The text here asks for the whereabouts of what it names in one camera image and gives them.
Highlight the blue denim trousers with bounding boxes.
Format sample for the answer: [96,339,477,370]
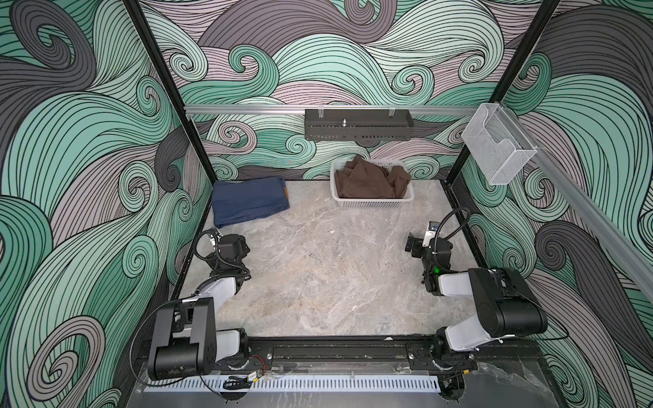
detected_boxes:
[211,177,290,228]

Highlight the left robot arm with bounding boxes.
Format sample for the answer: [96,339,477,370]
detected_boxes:
[147,228,251,381]

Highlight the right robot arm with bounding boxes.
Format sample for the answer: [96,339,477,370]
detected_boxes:
[405,207,549,359]

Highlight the brown trousers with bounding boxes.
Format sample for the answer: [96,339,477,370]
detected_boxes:
[334,156,412,199]

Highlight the white plastic laundry basket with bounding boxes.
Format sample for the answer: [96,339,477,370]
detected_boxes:
[329,159,415,208]

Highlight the black perforated metal tray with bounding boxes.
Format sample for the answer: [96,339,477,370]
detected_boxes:
[304,108,415,143]

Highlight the clear plastic wall bin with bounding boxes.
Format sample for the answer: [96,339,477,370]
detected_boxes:
[462,103,537,185]

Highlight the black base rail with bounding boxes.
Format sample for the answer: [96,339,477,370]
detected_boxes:
[137,336,542,372]

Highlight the aluminium rail back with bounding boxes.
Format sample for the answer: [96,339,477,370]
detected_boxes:
[184,104,478,117]

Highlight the aluminium rail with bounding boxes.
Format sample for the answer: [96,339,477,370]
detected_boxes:
[512,107,652,299]
[184,104,478,117]

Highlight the white slotted cable duct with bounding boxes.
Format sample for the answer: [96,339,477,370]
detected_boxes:
[145,374,440,394]

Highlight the aluminium rail right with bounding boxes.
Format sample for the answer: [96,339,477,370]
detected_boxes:
[512,107,652,299]

